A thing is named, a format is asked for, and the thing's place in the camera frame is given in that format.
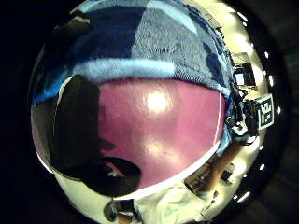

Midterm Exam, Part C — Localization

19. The blue striped cloth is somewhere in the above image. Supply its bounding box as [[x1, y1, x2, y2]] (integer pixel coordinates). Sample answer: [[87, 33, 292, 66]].
[[31, 0, 235, 157]]

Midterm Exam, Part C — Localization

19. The white marker cube on right glove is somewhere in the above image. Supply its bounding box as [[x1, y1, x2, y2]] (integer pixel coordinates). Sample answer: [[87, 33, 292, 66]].
[[255, 92, 277, 131]]

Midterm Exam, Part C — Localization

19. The black monitor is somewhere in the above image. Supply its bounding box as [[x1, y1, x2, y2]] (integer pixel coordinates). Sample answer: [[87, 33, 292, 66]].
[[233, 63, 257, 89]]

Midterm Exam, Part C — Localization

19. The row of ceiling lamps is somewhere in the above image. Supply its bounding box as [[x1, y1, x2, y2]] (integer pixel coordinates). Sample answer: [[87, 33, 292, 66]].
[[233, 10, 283, 203]]

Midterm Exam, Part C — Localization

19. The black chair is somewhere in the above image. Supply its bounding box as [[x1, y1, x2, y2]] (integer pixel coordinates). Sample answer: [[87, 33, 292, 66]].
[[220, 169, 235, 184]]

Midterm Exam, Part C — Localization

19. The the person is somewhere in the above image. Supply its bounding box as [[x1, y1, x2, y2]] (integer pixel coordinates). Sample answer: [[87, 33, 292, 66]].
[[104, 182, 220, 224]]

